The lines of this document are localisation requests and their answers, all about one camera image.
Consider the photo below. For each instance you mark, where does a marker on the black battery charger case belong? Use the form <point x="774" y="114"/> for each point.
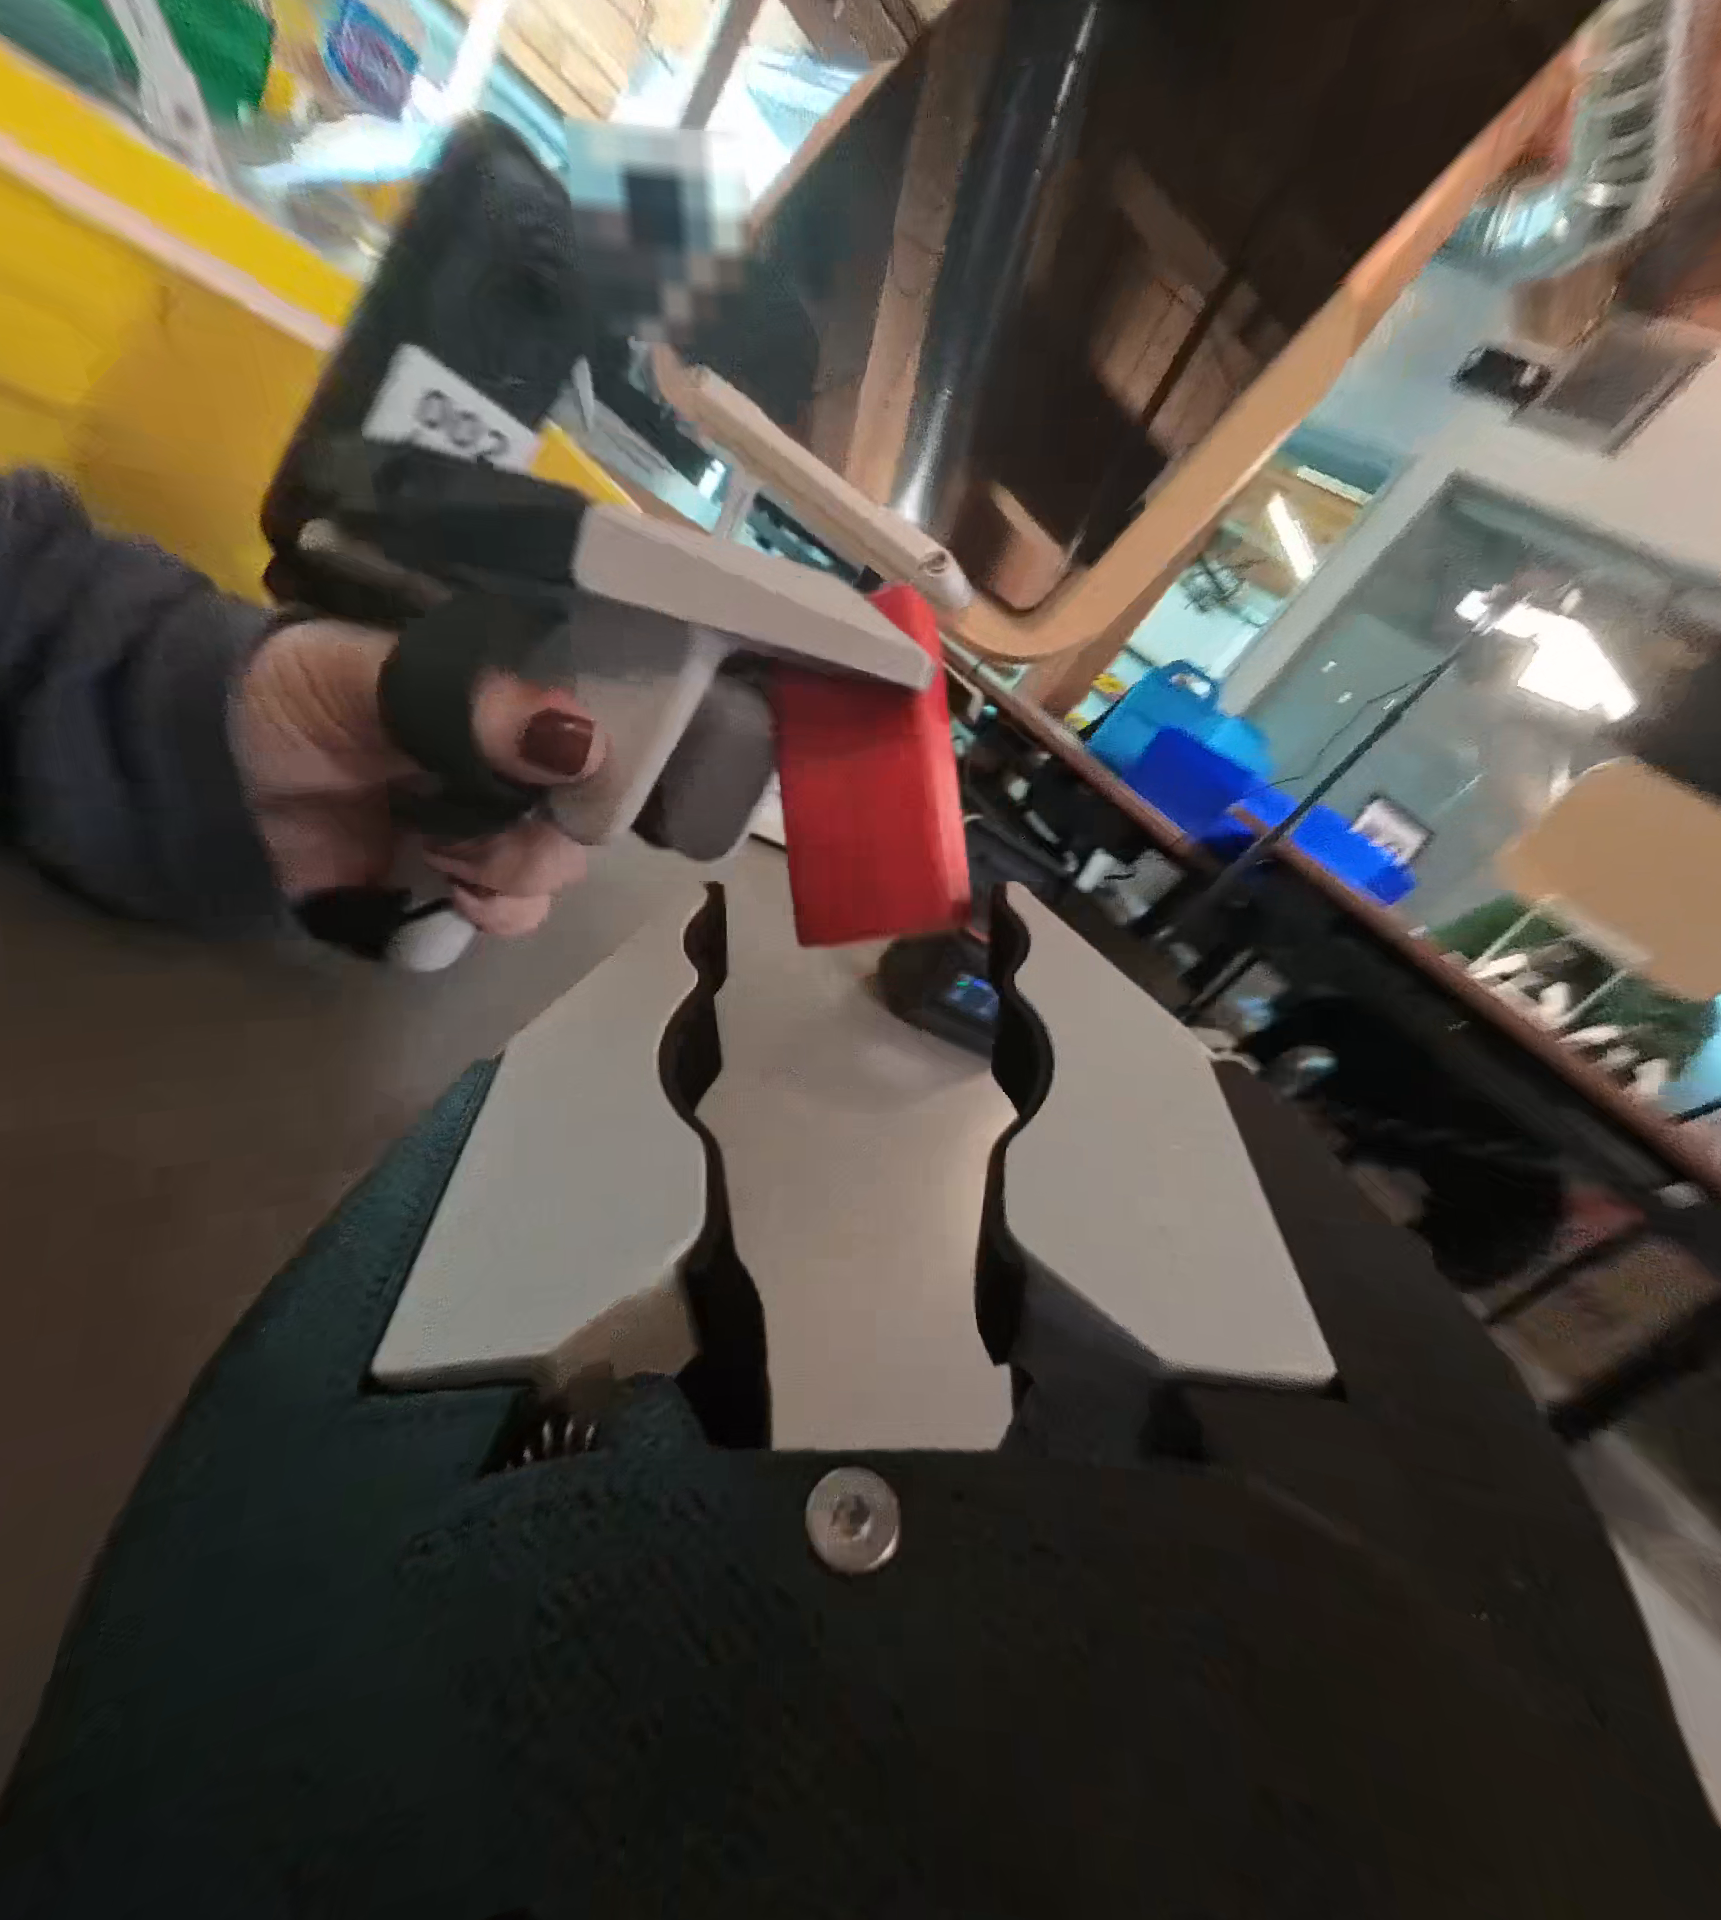
<point x="935" y="999"/>

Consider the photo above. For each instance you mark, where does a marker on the silver ventilation duct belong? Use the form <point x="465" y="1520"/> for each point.
<point x="1623" y="121"/>

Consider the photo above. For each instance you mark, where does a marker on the small blue parts bin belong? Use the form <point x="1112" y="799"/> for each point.
<point x="1204" y="771"/>
<point x="1340" y="861"/>

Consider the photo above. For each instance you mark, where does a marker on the wooden top office table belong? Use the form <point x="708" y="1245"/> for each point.
<point x="1623" y="1114"/>

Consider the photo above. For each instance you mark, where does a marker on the dark chair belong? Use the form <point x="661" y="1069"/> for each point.
<point x="1400" y="1140"/>

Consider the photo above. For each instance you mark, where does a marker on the green storage bin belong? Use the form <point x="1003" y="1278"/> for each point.
<point x="217" y="46"/>

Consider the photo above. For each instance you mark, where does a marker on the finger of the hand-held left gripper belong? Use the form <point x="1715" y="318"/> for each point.
<point x="756" y="598"/>

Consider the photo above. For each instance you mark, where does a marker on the black wall speaker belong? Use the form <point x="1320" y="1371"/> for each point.
<point x="1492" y="370"/>

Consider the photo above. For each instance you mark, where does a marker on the wall air vent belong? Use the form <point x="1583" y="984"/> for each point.
<point x="1623" y="383"/>

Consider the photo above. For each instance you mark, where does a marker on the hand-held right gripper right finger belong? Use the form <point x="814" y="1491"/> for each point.
<point x="1161" y="1199"/>

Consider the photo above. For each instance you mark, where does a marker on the blue toolbox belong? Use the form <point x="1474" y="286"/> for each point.
<point x="1152" y="714"/>

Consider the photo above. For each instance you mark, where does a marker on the small wooden board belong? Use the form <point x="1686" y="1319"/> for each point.
<point x="1655" y="870"/>

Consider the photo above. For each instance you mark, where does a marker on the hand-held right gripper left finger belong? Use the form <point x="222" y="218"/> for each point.
<point x="560" y="1199"/>

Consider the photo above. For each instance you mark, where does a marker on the person's left hand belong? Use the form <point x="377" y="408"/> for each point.
<point x="313" y="750"/>

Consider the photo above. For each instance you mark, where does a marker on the yellow storage bin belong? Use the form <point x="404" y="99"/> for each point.
<point x="50" y="345"/>

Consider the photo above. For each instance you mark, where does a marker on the red wooden block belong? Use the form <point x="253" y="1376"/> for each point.
<point x="866" y="810"/>

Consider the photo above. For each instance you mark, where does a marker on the studio light on tripod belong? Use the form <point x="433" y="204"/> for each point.
<point x="1573" y="668"/>

